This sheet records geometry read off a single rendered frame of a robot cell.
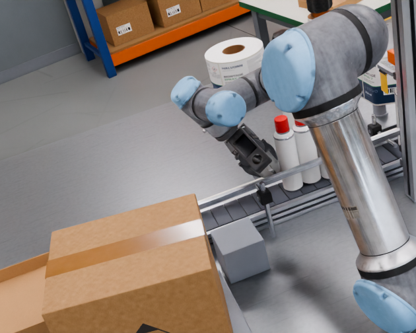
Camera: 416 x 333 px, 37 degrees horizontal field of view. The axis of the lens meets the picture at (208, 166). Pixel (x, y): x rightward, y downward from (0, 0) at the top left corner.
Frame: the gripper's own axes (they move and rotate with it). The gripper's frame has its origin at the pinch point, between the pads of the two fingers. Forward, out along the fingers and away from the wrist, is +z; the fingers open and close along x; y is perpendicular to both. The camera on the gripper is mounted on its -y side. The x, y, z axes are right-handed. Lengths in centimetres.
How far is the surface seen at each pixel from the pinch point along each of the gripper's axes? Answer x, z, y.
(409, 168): -23.8, 14.8, -15.1
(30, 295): 64, -25, 3
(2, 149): 139, 29, 281
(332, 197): -5.7, 14.0, -4.5
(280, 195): 3.0, 4.6, -0.8
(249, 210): 11.0, 0.1, -2.2
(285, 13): -46, 43, 143
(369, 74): -36.6, 12.2, 19.8
